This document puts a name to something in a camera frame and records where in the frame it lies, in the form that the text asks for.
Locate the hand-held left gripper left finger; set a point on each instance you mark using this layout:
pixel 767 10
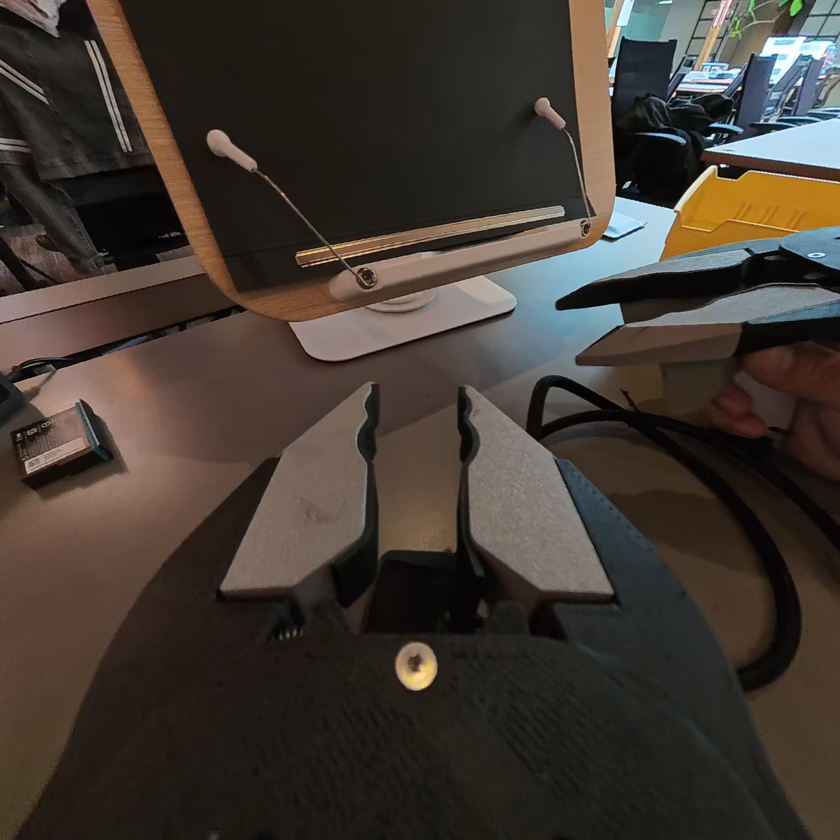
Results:
pixel 302 518

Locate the black battery charger case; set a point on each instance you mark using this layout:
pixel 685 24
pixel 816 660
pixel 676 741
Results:
pixel 8 397

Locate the person's right hand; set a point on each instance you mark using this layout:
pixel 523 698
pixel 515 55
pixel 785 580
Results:
pixel 800 400

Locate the wooden book stand white base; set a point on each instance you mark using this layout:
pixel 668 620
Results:
pixel 361 131

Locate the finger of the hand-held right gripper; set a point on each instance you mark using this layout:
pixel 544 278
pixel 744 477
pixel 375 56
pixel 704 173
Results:
pixel 669 279
pixel 669 341

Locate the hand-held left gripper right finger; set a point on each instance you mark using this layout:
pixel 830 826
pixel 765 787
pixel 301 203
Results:
pixel 531 525

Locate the black adapter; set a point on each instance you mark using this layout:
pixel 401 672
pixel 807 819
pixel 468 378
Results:
pixel 413 590

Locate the black camera battery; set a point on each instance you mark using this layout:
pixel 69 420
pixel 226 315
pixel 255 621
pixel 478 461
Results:
pixel 59 446

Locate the yellow plastic bin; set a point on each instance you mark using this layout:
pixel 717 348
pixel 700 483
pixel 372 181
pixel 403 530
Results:
pixel 741 210

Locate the grey office desk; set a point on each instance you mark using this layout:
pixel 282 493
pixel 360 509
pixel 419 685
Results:
pixel 781 151

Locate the group of black office chairs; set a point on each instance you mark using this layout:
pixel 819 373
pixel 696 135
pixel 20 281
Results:
pixel 695 111

